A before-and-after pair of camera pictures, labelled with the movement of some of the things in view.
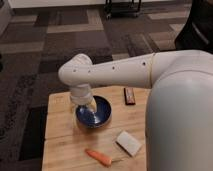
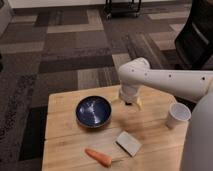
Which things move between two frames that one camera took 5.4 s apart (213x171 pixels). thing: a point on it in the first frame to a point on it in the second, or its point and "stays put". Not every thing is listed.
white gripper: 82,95 to 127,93
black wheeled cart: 133,9 stays put
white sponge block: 128,143 stays put
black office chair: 197,31 stays put
